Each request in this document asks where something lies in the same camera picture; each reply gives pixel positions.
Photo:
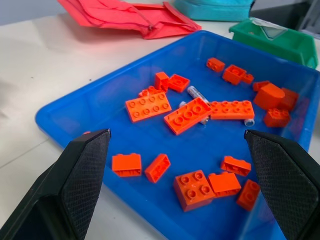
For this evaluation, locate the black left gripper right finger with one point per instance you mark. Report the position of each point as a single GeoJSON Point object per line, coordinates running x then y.
{"type": "Point", "coordinates": [282, 180]}

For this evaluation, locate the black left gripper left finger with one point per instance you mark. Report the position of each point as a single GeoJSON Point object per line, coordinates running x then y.
{"type": "Point", "coordinates": [75, 175]}

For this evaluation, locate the green plastic bin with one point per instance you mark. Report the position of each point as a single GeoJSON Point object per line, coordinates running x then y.
{"type": "Point", "coordinates": [290, 43]}

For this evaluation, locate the blue plastic tray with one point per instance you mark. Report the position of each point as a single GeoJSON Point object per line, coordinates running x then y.
{"type": "Point", "coordinates": [140, 140]}

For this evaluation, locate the orange 2x2 plastic building brick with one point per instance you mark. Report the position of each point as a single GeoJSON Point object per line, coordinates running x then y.
{"type": "Point", "coordinates": [193, 190]}

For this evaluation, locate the clear plastic bag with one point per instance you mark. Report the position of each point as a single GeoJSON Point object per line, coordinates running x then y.
{"type": "Point", "coordinates": [268, 28]}

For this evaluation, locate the red fabric case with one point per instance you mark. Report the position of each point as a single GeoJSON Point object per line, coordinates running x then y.
{"type": "Point", "coordinates": [120, 12]}

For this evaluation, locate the teal fabric case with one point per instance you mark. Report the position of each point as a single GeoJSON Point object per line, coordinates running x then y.
{"type": "Point", "coordinates": [212, 10]}

